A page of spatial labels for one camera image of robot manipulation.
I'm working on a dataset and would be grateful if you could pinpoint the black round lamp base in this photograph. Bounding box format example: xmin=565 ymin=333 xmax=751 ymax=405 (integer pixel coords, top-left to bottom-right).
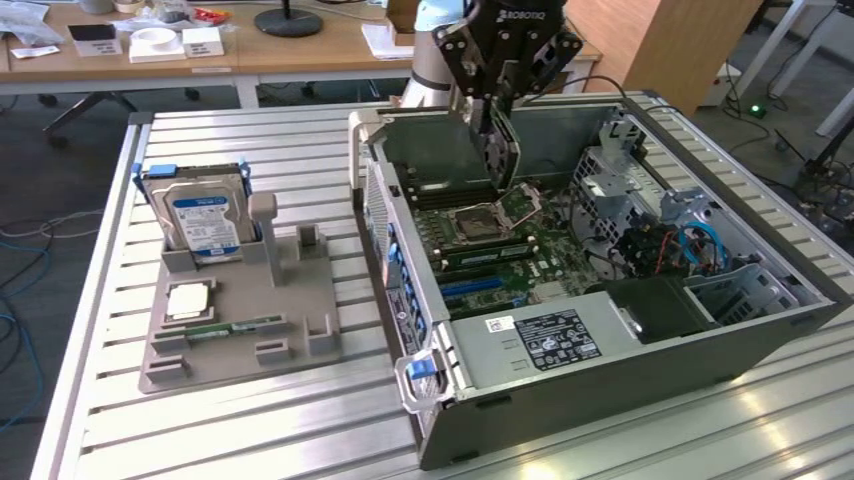
xmin=252 ymin=0 xmax=325 ymax=37

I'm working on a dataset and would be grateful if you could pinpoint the silver CPU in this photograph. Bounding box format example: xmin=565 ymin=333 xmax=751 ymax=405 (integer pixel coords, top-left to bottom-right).
xmin=162 ymin=284 xmax=212 ymax=321

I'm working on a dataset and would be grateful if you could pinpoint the white paper stack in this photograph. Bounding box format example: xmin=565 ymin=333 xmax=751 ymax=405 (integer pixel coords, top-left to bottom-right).
xmin=358 ymin=22 xmax=416 ymax=61

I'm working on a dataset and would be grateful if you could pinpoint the open socket cover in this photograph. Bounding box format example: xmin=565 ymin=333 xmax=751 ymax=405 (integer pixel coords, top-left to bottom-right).
xmin=492 ymin=183 xmax=545 ymax=236

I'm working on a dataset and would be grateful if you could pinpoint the small white box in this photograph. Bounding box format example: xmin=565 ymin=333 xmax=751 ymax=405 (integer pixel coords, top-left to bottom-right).
xmin=180 ymin=27 xmax=224 ymax=59

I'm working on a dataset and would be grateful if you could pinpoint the blue expansion slot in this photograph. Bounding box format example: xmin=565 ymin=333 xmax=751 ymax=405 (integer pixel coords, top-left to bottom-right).
xmin=439 ymin=277 xmax=505 ymax=299

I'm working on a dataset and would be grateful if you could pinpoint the open grey PC case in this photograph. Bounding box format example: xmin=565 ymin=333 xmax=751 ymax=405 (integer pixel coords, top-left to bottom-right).
xmin=346 ymin=89 xmax=854 ymax=472

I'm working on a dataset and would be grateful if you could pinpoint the green motherboard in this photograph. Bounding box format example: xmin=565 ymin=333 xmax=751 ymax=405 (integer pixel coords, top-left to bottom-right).
xmin=399 ymin=164 xmax=621 ymax=321

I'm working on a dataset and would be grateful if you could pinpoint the wooden cabinet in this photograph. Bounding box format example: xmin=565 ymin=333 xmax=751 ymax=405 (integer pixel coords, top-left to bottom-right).
xmin=559 ymin=0 xmax=765 ymax=116

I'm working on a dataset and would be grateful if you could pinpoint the white table frame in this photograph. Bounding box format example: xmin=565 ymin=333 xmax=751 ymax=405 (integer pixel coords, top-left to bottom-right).
xmin=725 ymin=0 xmax=854 ymax=136

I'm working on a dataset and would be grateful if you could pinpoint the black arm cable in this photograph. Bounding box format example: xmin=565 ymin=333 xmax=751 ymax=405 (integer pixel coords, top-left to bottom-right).
xmin=525 ymin=73 xmax=675 ymax=114

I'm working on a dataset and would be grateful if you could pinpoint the grey parts rack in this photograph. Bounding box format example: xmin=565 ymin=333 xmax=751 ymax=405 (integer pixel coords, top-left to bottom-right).
xmin=136 ymin=192 xmax=345 ymax=396

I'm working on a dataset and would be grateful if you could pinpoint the clear plastic bag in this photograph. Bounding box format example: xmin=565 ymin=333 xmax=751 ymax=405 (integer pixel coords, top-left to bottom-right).
xmin=0 ymin=3 xmax=65 ymax=46

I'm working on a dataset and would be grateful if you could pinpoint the blue floor cable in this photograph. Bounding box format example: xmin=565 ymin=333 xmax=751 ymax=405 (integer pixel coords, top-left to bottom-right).
xmin=0 ymin=239 xmax=53 ymax=431

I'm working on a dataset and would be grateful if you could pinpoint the black graphics card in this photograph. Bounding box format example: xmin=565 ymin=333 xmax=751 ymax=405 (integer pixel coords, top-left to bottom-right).
xmin=464 ymin=94 xmax=523 ymax=190

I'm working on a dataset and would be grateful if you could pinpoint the white box with tape roll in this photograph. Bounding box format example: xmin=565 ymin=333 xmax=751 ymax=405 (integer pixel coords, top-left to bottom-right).
xmin=125 ymin=27 xmax=188 ymax=64

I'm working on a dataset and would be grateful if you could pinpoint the grey power supply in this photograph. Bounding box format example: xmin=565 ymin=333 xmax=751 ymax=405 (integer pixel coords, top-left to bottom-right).
xmin=449 ymin=292 xmax=645 ymax=391

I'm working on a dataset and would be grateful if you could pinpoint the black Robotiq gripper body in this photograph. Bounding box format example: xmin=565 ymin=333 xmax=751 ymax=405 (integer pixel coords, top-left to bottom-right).
xmin=465 ymin=0 xmax=572 ymax=99

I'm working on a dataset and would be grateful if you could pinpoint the wooden desk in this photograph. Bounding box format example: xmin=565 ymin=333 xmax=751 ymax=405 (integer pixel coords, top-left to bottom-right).
xmin=0 ymin=0 xmax=601 ymax=96

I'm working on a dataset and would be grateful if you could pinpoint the black and white label block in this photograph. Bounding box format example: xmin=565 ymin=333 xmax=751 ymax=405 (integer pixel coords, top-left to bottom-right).
xmin=68 ymin=23 xmax=122 ymax=57

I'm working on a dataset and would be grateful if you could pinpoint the grey metal disk bay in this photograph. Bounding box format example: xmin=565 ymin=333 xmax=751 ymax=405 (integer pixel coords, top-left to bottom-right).
xmin=683 ymin=262 xmax=802 ymax=326

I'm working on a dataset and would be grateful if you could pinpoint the black office chair base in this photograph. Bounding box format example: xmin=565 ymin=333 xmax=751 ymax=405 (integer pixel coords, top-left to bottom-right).
xmin=38 ymin=92 xmax=138 ymax=147

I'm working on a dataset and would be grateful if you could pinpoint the black stand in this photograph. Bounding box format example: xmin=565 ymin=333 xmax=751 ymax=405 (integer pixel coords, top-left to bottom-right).
xmin=772 ymin=114 xmax=854 ymax=211

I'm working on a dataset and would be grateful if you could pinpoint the perforated metal drive cage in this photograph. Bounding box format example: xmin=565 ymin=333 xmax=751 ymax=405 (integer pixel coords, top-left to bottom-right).
xmin=572 ymin=144 xmax=668 ymax=241

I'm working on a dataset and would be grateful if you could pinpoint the brown cardboard box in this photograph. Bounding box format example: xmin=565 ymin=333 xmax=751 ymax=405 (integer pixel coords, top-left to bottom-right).
xmin=385 ymin=0 xmax=420 ymax=36

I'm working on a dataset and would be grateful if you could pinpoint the blue wire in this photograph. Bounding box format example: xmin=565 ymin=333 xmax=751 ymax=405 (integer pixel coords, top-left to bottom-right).
xmin=679 ymin=219 xmax=732 ymax=276

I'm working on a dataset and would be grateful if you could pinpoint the hard disk with blue caddy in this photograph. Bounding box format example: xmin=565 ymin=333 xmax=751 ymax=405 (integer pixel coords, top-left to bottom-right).
xmin=129 ymin=159 xmax=258 ymax=264

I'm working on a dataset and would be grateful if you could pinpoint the CPU socket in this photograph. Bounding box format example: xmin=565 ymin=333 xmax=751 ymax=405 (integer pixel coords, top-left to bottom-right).
xmin=452 ymin=204 xmax=515 ymax=246

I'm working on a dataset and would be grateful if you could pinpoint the black plastic shroud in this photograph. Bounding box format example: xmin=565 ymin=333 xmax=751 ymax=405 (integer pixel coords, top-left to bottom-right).
xmin=603 ymin=277 xmax=721 ymax=346

